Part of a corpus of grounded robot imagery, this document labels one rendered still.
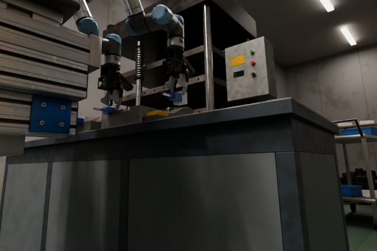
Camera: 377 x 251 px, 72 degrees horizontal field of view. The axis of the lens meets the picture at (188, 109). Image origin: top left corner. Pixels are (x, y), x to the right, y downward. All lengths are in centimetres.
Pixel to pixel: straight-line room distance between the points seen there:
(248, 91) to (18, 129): 141
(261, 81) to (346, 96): 757
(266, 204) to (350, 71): 876
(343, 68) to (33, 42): 914
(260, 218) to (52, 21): 72
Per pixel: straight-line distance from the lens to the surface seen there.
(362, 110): 910
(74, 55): 72
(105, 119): 126
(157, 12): 112
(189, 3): 213
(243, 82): 182
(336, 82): 940
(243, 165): 77
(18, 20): 70
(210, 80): 181
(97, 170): 125
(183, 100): 111
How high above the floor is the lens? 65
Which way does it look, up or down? 12 degrees up
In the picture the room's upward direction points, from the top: 1 degrees counter-clockwise
